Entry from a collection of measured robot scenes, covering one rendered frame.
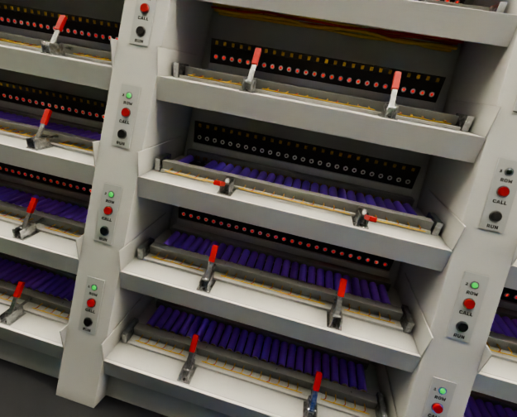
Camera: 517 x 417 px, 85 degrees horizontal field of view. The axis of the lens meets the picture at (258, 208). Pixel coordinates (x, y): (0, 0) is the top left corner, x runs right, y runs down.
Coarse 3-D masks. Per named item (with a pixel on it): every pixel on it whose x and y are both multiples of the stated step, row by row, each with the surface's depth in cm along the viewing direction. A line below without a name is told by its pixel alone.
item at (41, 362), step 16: (0, 352) 68; (16, 352) 68; (32, 352) 67; (32, 368) 67; (48, 368) 67; (112, 384) 65; (128, 384) 64; (128, 400) 64; (144, 400) 64; (160, 400) 63; (176, 400) 63; (176, 416) 63; (192, 416) 62; (208, 416) 62; (224, 416) 61
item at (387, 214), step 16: (208, 176) 60; (224, 176) 59; (240, 176) 59; (256, 192) 57; (272, 192) 58; (288, 192) 57; (304, 192) 57; (352, 208) 56; (368, 208) 55; (384, 208) 56; (416, 224) 54; (432, 224) 54
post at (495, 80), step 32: (480, 0) 61; (480, 64) 55; (512, 64) 46; (448, 96) 65; (480, 96) 53; (512, 96) 47; (512, 128) 47; (448, 160) 58; (480, 160) 48; (512, 160) 47; (448, 192) 55; (480, 192) 48; (512, 224) 48; (480, 256) 49; (512, 256) 48; (416, 288) 59; (448, 288) 50; (448, 320) 50; (480, 320) 49; (448, 352) 50; (480, 352) 50; (416, 384) 51; (416, 416) 52; (448, 416) 51
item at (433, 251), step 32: (160, 160) 60; (256, 160) 70; (160, 192) 57; (192, 192) 55; (256, 224) 55; (288, 224) 54; (320, 224) 53; (352, 224) 53; (384, 224) 55; (448, 224) 52; (384, 256) 52; (416, 256) 51; (448, 256) 50
